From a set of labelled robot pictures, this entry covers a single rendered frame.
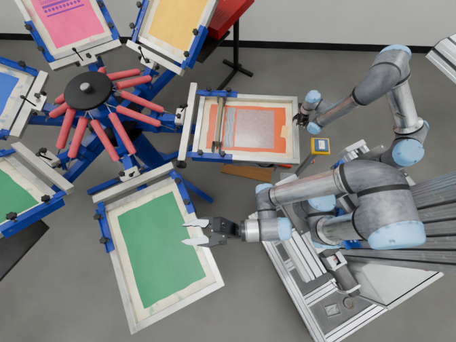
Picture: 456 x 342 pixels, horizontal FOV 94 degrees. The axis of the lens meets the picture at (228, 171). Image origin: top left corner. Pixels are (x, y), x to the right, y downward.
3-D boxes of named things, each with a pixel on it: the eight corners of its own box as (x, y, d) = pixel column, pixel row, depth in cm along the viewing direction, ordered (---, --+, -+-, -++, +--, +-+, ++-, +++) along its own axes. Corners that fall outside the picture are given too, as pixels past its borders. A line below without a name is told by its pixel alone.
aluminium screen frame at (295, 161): (296, 99, 174) (297, 96, 171) (298, 165, 155) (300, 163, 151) (201, 95, 178) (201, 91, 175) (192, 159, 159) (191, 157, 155)
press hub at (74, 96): (175, 150, 267) (122, 63, 140) (170, 180, 254) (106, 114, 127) (144, 148, 269) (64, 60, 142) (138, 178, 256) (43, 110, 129)
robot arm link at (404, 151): (376, 163, 111) (395, 153, 98) (386, 144, 114) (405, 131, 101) (400, 176, 108) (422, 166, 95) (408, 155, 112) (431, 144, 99)
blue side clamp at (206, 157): (233, 157, 160) (233, 153, 153) (232, 163, 158) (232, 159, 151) (193, 155, 161) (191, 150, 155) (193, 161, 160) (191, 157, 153)
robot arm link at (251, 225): (259, 239, 67) (256, 214, 71) (245, 240, 67) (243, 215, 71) (257, 243, 74) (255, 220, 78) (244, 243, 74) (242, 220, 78)
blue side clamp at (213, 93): (237, 96, 178) (237, 91, 172) (237, 102, 177) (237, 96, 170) (202, 95, 180) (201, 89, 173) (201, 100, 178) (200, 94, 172)
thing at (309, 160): (298, 174, 252) (334, 133, 162) (299, 191, 245) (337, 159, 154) (280, 172, 253) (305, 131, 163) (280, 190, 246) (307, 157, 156)
